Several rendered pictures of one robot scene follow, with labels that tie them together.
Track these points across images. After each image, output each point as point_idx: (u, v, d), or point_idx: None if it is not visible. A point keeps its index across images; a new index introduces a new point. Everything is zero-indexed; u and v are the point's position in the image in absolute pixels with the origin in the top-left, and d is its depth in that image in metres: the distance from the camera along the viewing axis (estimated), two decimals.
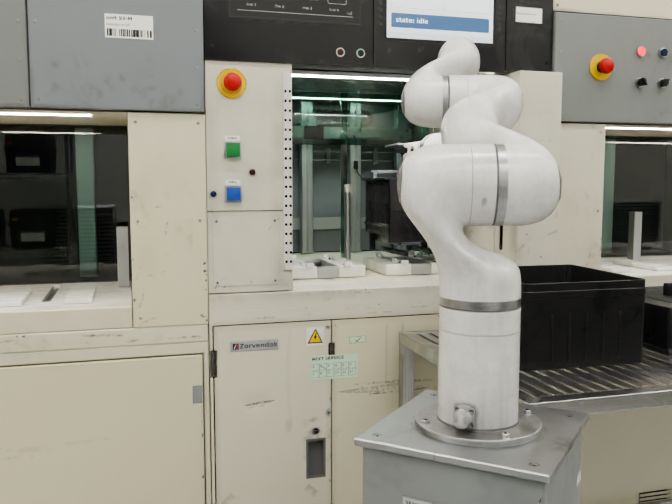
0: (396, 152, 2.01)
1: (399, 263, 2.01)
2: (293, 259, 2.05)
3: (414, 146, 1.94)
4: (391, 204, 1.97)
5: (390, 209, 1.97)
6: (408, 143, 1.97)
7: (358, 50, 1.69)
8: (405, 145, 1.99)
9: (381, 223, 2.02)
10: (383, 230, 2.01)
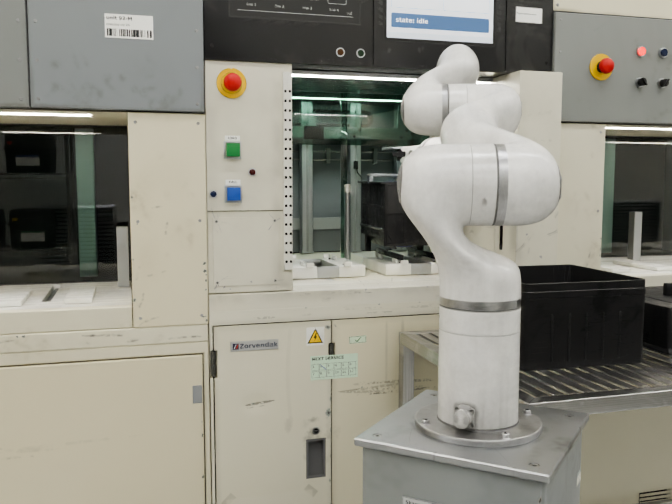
0: (393, 156, 2.01)
1: (399, 263, 2.01)
2: (293, 259, 2.05)
3: (412, 150, 1.94)
4: (387, 208, 1.98)
5: (386, 213, 1.98)
6: (406, 147, 1.98)
7: (358, 50, 1.69)
8: (403, 149, 1.99)
9: (377, 227, 2.03)
10: (379, 234, 2.02)
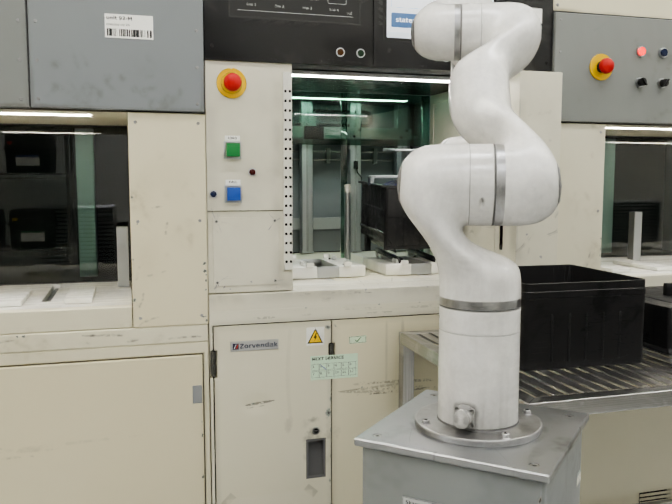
0: None
1: (399, 263, 2.01)
2: (293, 259, 2.05)
3: None
4: (387, 212, 1.97)
5: (386, 217, 1.97)
6: None
7: (358, 50, 1.69)
8: None
9: (377, 229, 2.03)
10: (379, 237, 2.02)
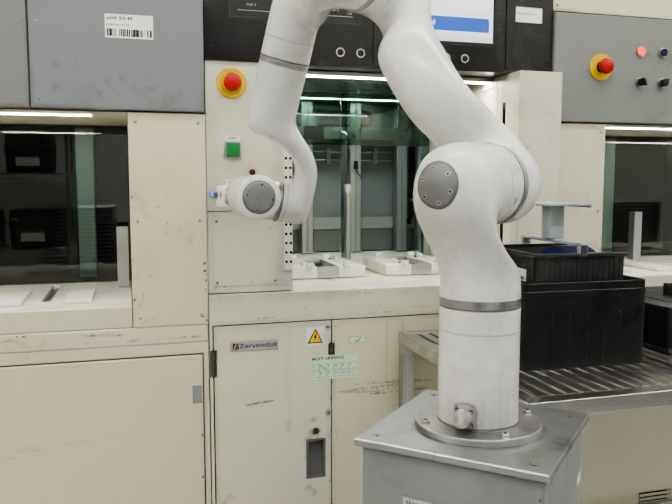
0: (213, 197, 1.56)
1: (399, 263, 2.01)
2: (293, 259, 2.05)
3: (222, 191, 1.48)
4: None
5: None
6: (218, 186, 1.51)
7: (358, 50, 1.69)
8: (216, 188, 1.53)
9: None
10: None
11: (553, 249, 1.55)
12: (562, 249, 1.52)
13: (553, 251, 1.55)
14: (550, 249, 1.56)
